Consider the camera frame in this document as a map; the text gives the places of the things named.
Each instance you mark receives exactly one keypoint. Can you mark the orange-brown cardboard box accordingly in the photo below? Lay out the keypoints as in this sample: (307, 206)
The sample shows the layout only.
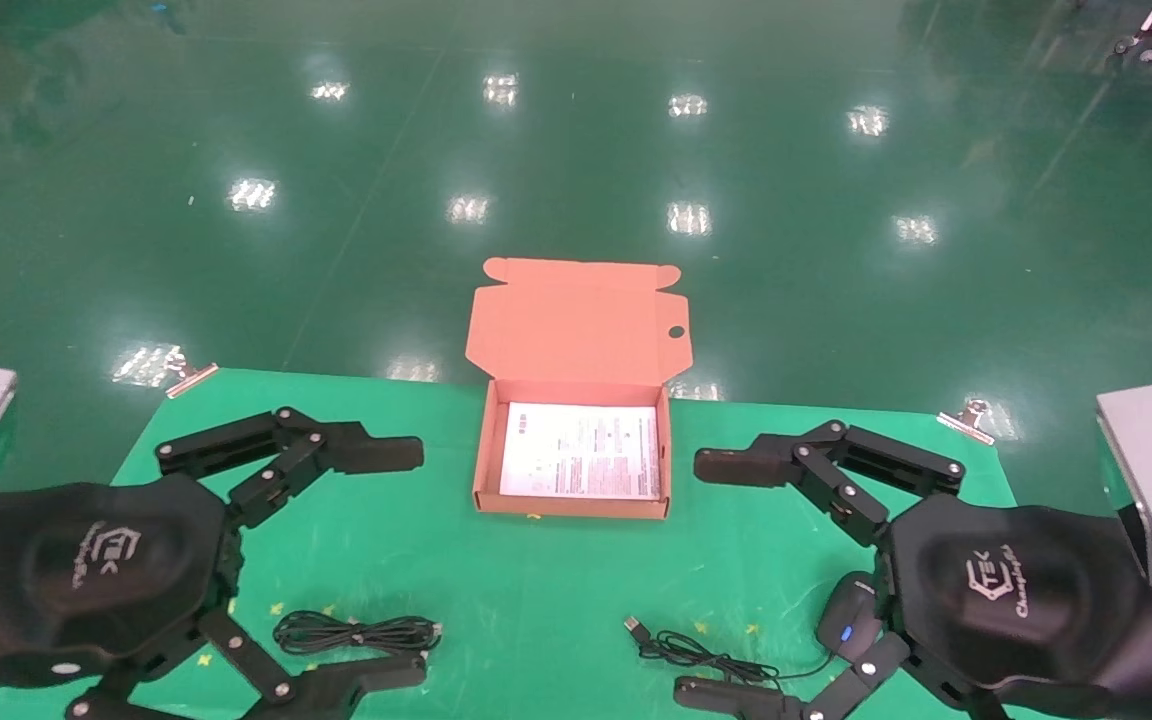
(576, 330)

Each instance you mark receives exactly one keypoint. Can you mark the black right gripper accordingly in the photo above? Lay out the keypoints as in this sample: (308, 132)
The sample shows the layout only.
(1016, 590)

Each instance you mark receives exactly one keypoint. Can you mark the metal binder clip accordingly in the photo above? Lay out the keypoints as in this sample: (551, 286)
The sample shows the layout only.
(966, 420)
(191, 376)

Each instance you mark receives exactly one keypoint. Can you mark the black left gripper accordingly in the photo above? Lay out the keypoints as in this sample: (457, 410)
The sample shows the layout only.
(86, 570)

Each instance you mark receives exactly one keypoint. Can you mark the white printed paper leaflet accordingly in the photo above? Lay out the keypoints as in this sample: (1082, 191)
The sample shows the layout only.
(576, 455)

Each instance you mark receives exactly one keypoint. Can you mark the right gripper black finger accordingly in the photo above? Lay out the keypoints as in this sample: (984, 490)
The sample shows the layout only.
(736, 698)

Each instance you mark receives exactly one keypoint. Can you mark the green table cloth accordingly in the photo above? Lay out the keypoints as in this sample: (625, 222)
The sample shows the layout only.
(536, 580)

